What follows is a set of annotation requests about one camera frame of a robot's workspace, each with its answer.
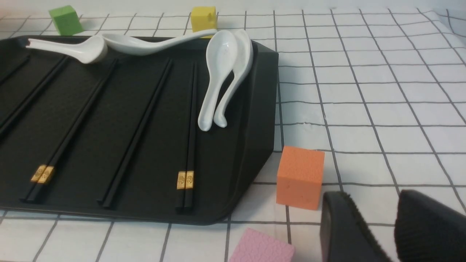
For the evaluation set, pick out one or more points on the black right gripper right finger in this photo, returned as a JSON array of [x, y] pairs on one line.
[[428, 231]]

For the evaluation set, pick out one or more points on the white ceramic spoon far left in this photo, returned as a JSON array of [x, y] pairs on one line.
[[92, 50]]

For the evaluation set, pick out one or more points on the black plastic tray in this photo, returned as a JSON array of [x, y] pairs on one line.
[[227, 159]]

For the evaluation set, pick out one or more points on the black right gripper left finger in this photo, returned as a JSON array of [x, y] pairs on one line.
[[344, 234]]

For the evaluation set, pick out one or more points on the pink foam block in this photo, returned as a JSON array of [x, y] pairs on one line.
[[255, 246]]

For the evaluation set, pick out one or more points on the black chopstick pair left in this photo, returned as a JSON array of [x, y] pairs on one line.
[[27, 100]]

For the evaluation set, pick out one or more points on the single black chopstick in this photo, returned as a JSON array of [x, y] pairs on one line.
[[108, 197]]

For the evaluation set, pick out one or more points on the black chopstick pair right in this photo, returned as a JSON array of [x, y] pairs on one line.
[[185, 178]]

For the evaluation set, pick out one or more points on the yellow cube block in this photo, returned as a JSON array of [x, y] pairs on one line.
[[203, 18]]

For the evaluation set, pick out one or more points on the black chopstick pair middle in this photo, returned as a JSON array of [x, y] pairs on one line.
[[45, 173]]

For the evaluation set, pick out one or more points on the white checked tablecloth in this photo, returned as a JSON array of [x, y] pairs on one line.
[[380, 91]]

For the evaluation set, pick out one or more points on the black chopstick pair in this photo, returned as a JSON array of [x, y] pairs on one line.
[[45, 173], [185, 178], [27, 100]]

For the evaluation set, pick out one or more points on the orange cube block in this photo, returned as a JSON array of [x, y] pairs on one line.
[[300, 177]]

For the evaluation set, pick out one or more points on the white ceramic spoon outer right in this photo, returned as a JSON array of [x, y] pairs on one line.
[[241, 68]]

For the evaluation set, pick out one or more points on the green cube block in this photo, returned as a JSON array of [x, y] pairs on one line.
[[66, 20]]

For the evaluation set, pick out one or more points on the white ceramic spoon centre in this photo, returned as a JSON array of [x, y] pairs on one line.
[[133, 46]]

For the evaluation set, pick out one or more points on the white ceramic spoon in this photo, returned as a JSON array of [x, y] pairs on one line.
[[241, 68], [92, 50], [133, 46], [221, 54]]

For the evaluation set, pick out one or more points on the white ceramic spoon inner right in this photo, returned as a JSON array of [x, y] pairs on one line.
[[221, 54]]

